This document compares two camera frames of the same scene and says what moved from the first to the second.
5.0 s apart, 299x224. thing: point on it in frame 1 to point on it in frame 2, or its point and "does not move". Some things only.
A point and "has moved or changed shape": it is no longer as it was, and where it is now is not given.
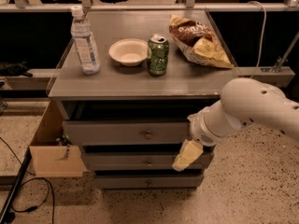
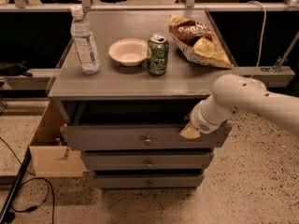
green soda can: [158, 63] does not move
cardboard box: [49, 159] does not move
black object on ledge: [12, 69] does not move
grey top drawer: [127, 133] has moved or changed shape
